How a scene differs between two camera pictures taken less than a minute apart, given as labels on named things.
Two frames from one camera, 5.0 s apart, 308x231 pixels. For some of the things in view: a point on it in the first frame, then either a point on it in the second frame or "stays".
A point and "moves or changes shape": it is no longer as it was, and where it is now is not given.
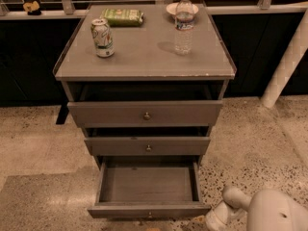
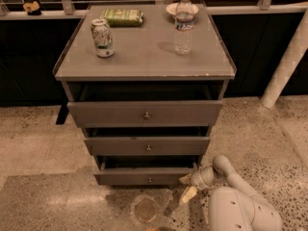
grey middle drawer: [148, 145] stays
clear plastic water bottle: [184, 21] stays
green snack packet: [122, 17] stays
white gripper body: [220, 216] -> [199, 179]
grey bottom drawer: [148, 190] moves or changes shape
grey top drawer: [146, 114] stays
